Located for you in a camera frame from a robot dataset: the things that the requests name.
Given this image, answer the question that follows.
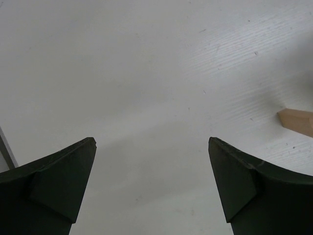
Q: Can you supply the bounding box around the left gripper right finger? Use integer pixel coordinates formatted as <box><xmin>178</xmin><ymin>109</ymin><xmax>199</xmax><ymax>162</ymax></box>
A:
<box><xmin>208</xmin><ymin>137</ymin><xmax>313</xmax><ymax>235</ymax></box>

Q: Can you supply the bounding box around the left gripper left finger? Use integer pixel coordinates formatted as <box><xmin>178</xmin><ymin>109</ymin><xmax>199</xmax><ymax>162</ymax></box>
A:
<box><xmin>0</xmin><ymin>137</ymin><xmax>96</xmax><ymax>235</ymax></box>

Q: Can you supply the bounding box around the wood block one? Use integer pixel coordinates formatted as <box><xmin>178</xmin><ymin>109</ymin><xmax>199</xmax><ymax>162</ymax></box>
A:
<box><xmin>277</xmin><ymin>108</ymin><xmax>313</xmax><ymax>138</ymax></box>

